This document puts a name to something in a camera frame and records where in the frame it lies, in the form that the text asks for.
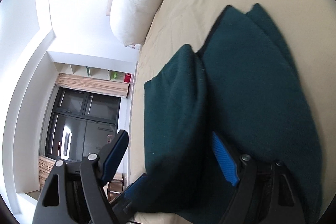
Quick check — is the dark green knit sweater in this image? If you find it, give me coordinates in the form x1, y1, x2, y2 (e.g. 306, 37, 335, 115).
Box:
132, 4, 322, 223

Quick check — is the red box on shelf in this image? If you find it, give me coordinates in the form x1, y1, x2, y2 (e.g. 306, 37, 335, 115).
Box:
123, 73, 132, 84

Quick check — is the beige bed sheet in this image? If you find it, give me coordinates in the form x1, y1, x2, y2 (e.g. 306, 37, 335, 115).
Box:
129, 0, 335, 210

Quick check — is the white pillow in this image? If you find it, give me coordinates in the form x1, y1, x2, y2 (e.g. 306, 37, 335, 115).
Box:
109, 0, 163, 47

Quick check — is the white wall shelf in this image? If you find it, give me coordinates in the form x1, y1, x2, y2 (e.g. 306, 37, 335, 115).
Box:
54, 63, 134, 84

